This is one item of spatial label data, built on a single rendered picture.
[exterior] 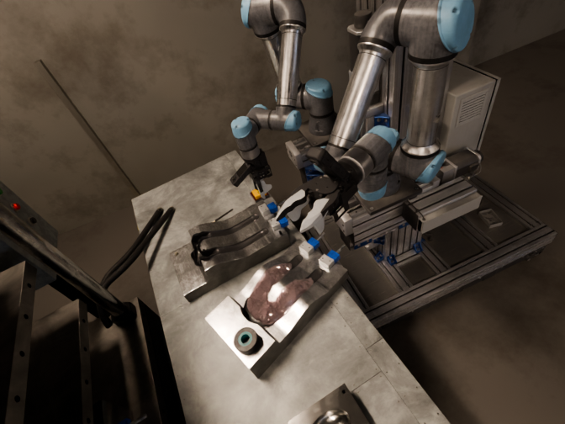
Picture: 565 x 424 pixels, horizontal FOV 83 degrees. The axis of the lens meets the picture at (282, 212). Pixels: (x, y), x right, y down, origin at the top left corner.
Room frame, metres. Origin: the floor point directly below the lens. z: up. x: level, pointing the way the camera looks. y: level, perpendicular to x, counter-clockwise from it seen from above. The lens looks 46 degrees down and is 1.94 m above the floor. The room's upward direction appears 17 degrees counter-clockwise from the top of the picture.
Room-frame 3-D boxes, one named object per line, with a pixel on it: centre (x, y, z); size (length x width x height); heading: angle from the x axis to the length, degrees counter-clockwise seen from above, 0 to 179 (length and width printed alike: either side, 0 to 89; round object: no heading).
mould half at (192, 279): (0.95, 0.28, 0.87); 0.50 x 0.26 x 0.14; 105
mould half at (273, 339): (0.62, 0.10, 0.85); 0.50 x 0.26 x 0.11; 123
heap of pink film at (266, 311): (0.63, 0.10, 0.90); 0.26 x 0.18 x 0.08; 123
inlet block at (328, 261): (0.73, -0.15, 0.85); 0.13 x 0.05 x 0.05; 123
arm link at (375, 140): (0.61, -0.26, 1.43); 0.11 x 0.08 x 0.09; 125
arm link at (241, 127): (1.06, 0.05, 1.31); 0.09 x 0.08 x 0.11; 145
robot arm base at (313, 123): (1.35, -0.32, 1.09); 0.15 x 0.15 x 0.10
